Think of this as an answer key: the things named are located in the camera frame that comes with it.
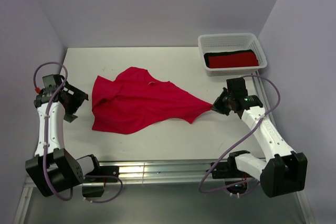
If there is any aluminium table frame rail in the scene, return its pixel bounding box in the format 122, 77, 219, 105
13, 71, 316, 223

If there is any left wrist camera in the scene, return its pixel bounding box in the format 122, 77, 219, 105
35, 74, 65, 103

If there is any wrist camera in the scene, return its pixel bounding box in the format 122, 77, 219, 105
226, 77, 248, 101
35, 74, 65, 103

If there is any red t-shirt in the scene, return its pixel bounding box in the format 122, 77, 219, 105
92, 67, 212, 134
208, 52, 259, 68

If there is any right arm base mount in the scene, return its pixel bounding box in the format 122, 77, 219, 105
211, 151, 256, 197

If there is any rolled red t-shirt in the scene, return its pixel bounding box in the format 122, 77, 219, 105
208, 52, 259, 68

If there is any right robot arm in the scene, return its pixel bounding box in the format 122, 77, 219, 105
212, 88, 308, 198

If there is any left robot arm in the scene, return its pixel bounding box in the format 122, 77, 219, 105
25, 83, 102, 197

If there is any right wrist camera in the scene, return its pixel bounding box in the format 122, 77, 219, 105
226, 77, 248, 101

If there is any white plastic basket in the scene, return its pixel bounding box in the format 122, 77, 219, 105
198, 33, 268, 76

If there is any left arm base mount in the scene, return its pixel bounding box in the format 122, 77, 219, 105
82, 166, 119, 200

